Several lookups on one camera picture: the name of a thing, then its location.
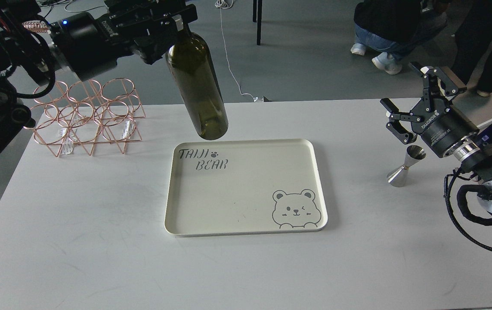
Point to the crouching person in jeans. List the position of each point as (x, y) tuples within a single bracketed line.
[(395, 28)]

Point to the black table legs right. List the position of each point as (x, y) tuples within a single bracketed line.
[(257, 6)]

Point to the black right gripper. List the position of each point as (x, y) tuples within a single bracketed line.
[(448, 127)]

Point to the copper wire wine rack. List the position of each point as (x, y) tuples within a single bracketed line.
[(79, 117)]

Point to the dark green wine bottle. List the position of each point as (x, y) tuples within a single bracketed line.
[(190, 63)]

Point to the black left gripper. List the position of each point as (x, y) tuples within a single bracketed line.
[(90, 46)]

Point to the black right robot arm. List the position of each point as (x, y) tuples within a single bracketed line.
[(475, 155)]

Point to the person in black trousers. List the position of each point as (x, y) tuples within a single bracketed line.
[(473, 38)]

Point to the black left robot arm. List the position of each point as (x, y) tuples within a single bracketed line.
[(27, 66)]

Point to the silver metal jigger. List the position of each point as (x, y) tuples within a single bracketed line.
[(398, 177)]

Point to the cream bear serving tray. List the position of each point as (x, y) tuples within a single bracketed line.
[(244, 187)]

